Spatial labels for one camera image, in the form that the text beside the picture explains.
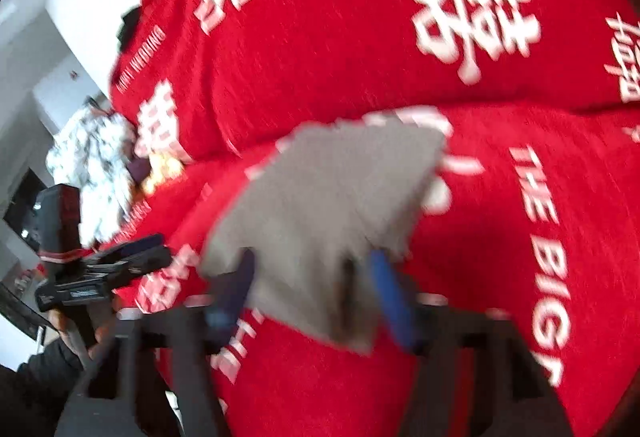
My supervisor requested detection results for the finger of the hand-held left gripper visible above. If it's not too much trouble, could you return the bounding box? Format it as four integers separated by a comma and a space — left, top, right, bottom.
95, 247, 174, 290
86, 233, 167, 268

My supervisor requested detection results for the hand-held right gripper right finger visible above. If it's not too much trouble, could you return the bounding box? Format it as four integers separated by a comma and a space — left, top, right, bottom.
366, 249, 576, 437

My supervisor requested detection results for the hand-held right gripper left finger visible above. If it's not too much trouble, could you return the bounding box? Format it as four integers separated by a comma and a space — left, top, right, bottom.
52, 248, 258, 437

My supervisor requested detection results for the grey small garment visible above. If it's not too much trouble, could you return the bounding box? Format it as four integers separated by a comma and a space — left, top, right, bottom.
197, 118, 449, 356

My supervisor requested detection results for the person's left forearm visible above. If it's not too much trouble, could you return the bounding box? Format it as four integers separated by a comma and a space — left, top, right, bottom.
0, 339, 93, 437

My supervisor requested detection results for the person's left hand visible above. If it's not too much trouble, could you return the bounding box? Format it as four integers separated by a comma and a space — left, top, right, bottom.
51, 299, 122, 370

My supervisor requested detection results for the dark furniture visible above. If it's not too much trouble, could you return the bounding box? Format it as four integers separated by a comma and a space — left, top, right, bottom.
4, 167, 48, 240

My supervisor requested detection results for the white grey patterned cloth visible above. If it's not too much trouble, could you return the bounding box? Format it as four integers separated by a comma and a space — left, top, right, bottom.
46, 107, 137, 248

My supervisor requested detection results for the dark purple cloth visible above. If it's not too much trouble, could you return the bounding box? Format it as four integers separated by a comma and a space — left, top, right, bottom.
127, 156, 153, 185

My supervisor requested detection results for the yellow orange cloth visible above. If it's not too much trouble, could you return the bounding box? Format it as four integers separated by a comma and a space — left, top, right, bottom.
141, 152, 187, 198

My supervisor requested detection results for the red printed blanket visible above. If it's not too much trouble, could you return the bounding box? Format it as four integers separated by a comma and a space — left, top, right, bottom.
109, 0, 640, 437

